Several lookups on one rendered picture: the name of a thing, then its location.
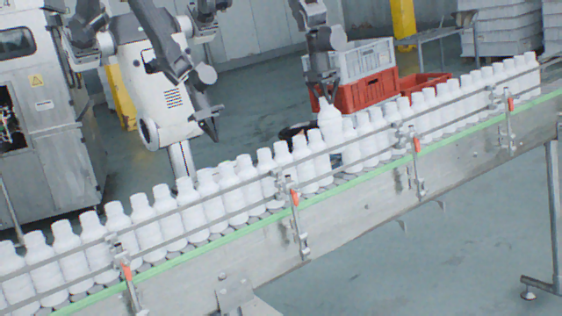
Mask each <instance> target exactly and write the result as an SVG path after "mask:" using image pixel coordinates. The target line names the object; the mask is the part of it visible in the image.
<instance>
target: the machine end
mask: <svg viewBox="0 0 562 316"><path fill-rule="evenodd" d="M65 12H67V9H66V5H65V3H64V0H0V105H2V107H3V106H5V104H8V103H10V102H11V104H13V105H12V106H11V107H14V109H15V111H16V113H17V116H18V121H19V124H20V126H21V129H22V132H23V135H21V136H20V137H19V138H18V139H17V140H16V141H15V142H14V143H13V144H12V145H11V147H10V148H9V149H8V150H7V151H6V152H5V153H4V154H3V158H2V159H0V170H1V173H2V176H3V178H4V182H5V184H6V186H7V189H8V194H9V196H10V199H11V203H12V205H13V208H14V210H15V213H16V214H17V217H18V222H19V224H20V225H23V224H26V223H29V222H33V221H36V220H40V219H44V218H48V217H51V216H55V215H59V214H62V213H65V212H71V211H74V210H77V209H80V208H84V207H87V206H92V207H93V209H94V211H96V214H97V216H100V215H102V214H103V213H104V211H102V210H100V211H99V210H98V209H97V204H100V203H101V201H102V198H103V195H104V194H106V193H107V190H104V186H105V181H106V178H107V177H109V176H110V175H109V174H107V170H108V165H109V160H108V157H107V156H108V153H107V151H105V149H104V143H103V141H102V137H101V134H100V132H99V130H98V126H97V121H96V116H97V115H96V113H95V112H93V110H92V107H93V105H94V103H95V102H94V99H92V100H89V96H88V92H87V90H86V88H87V85H86V84H84V81H83V77H82V73H81V71H78V72H75V71H74V70H73V69H72V67H71V64H70V63H69V61H68V57H67V55H66V53H65V51H64V49H63V47H62V44H61V37H62V29H63V26H64V25H66V24H67V23H66V19H65V17H64V15H63V14H62V13H65ZM11 104H9V105H8V106H10V105H11ZM11 107H10V109H9V110H11V109H12V108H11ZM11 227H13V224H12V221H11V217H10V214H9V213H8V210H7V208H6V203H5V201H4V196H3V194H2V192H1V189H0V231H2V230H4V229H7V228H11Z"/></svg>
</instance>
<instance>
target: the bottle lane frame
mask: <svg viewBox="0 0 562 316"><path fill-rule="evenodd" d="M561 116H562V88H561V89H558V90H555V91H552V92H551V93H549V94H545V95H544V96H542V97H540V98H538V99H536V100H534V101H532V102H529V103H527V104H525V105H521V106H520V107H518V108H514V110H513V111H511V112H510V118H511V130H512V133H514V134H515V146H516V151H515V152H514V156H513V157H509V156H508V153H507V151H506V149H507V148H506V147H502V146H501V145H500V136H501V134H500V133H499V124H501V126H502V133H507V130H506V120H505V112H504V113H502V114H500V115H499V116H495V118H491V119H489V120H487V121H485V122H483V123H480V124H478V125H476V126H473V127H471V128H469V129H465V131H463V132H461V133H456V134H454V135H451V136H450V137H448V138H446V139H443V140H440V141H438V142H435V143H434V144H433V145H431V146H427V147H425V148H424V149H421V152H420V153H417V155H418V161H419V168H420V174H421V176H423V177H424V178H425V183H424V187H425V191H426V192H427V196H426V197H424V198H423V200H424V201H421V202H419V201H418V198H417V197H416V195H415V193H416V191H414V190H413V189H412V188H410V187H409V181H408V179H409V178H411V176H410V175H408V174H407V166H408V165H410V164H412V170H413V174H412V175H413V176H414V164H413V158H412V154H411V153H410V155H405V156H402V158H400V159H398V160H396V161H395V160H393V162H390V163H388V164H384V166H382V167H380V168H379V169H375V170H373V171H372V172H369V173H366V172H365V175H362V176H357V177H356V178H354V179H352V180H350V181H347V180H346V181H347V182H346V183H343V184H340V185H336V187H334V188H333V189H331V190H326V191H325V192H323V193H321V194H319V195H316V194H315V196H313V197H310V198H305V200H304V201H302V202H300V203H299V205H298V206H297V209H298V214H299V220H300V224H301V229H302V232H303V231H304V232H306V233H307V234H308V238H307V241H308V246H309V247H310V248H311V254H310V255H308V256H307V259H308V260H307V261H302V260H301V256H300V255H299V247H298V244H297V243H295V242H294V238H293V233H295V231H294V228H293V229H292V223H291V218H292V207H289V208H287V209H284V208H282V209H283V211H281V212H277V213H275V214H271V216H268V217H266V218H264V219H260V218H259V220H258V221H257V222H254V223H252V224H248V225H247V226H245V227H244V228H241V229H239V230H236V229H234V232H232V233H230V234H229V235H226V236H225V235H221V236H222V237H221V238H219V239H216V240H214V241H208V243H206V244H205V245H203V246H201V247H196V246H195V249H193V250H191V251H189V252H187V253H185V254H183V253H181V255H180V256H178V257H176V258H174V259H172V260H168V259H167V260H166V262H165V263H162V264H160V265H158V266H156V267H155V266H152V268H151V269H147V270H145V271H143V272H141V273H139V272H136V275H135V276H132V279H133V284H134V288H135V290H136V289H139V288H140V293H141V296H142V298H143V299H142V300H141V305H145V306H146V309H148V310H149V315H148V316H206V315H210V314H212V313H214V312H217V311H218V310H219V309H220V308H219V304H218V300H217V297H216V293H215V290H214V289H215V287H216V286H217V283H218V282H219V281H221V280H223V279H225V278H227V277H229V276H231V275H233V274H234V273H236V272H238V271H241V270H243V271H244V272H246V273H248V274H249V281H250V285H251V288H252V291H255V290H257V289H259V288H261V287H263V286H265V285H266V284H271V283H272V282H274V281H276V280H278V279H279V278H281V277H283V276H285V275H287V274H289V273H291V272H293V271H294V270H296V269H298V268H300V267H302V266H304V265H306V264H308V263H310V262H311V261H315V260H316V259H318V258H320V257H322V256H324V255H326V254H328V253H330V252H332V251H334V250H336V249H338V248H339V247H340V246H342V245H344V244H346V243H348V242H350V241H354V240H356V239H358V238H360V237H361V236H363V235H365V234H367V233H369V232H370V231H372V230H374V229H376V228H378V227H380V226H383V225H384V224H385V223H387V222H389V221H391V220H395V219H397V218H399V217H400V216H402V215H404V214H406V213H408V212H410V211H412V210H413V209H415V208H417V207H419V206H421V205H424V204H426V203H427V202H428V201H430V200H431V201H432V200H434V199H436V198H438V197H440V196H442V195H443V194H445V193H447V192H449V191H451V190H454V189H456V188H457V187H458V186H460V185H462V184H464V183H466V182H468V181H470V180H473V179H475V178H477V177H479V176H482V175H484V174H485V173H487V172H488V171H490V170H492V169H495V168H497V167H499V166H500V165H501V164H503V163H505V162H508V161H510V160H512V159H514V158H517V157H518V156H520V155H522V154H525V153H527V152H529V151H530V150H532V149H534V148H536V147H539V146H541V145H542V144H544V143H545V142H546V141H548V140H551V139H553V138H555V137H557V131H556V122H557V119H558V117H561ZM120 281H121V282H120V283H117V284H114V285H113V286H110V287H106V286H105V287H104V289H103V290H101V291H99V292H96V293H95V294H93V295H90V294H87V295H88V297H87V298H84V299H81V300H79V301H77V302H75V303H73V302H69V305H67V306H65V307H63V308H62V309H59V310H58V311H56V310H52V313H50V314H47V315H44V316H135V314H134V310H133V305H132V302H131V299H130V298H129V294H128V291H127V288H126V280H124V279H121V280H120Z"/></svg>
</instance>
